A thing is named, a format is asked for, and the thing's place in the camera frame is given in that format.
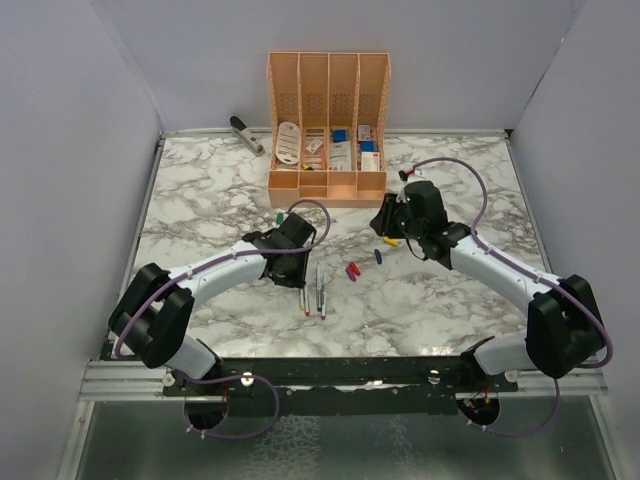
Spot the black mounting rail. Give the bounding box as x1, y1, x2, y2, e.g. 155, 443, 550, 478
163, 354, 517, 417

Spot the white oval ruler card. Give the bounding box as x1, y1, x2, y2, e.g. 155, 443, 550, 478
274, 121, 301, 166

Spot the black grey stapler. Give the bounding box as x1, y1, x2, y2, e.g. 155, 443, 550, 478
229, 116, 265, 157

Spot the red pen cap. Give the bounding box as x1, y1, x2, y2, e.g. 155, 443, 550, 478
348, 262, 361, 281

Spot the white pen purple end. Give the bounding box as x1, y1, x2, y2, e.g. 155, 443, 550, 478
320, 271, 327, 321

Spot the peach plastic desk organizer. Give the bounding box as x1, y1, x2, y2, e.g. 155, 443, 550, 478
267, 51, 391, 208

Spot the red white card box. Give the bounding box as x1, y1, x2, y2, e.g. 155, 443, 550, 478
360, 151, 381, 172

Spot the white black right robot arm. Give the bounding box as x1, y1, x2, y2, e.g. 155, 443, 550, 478
370, 181, 607, 391

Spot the white pen blue end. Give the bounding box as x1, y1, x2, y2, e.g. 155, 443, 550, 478
316, 262, 324, 313

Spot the blue box in organizer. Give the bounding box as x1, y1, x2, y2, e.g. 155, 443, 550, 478
332, 129, 348, 143

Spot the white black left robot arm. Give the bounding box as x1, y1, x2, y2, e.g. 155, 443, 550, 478
108, 213, 317, 395

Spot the yellow pen cap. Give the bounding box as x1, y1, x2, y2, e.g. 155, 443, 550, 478
383, 237, 400, 247

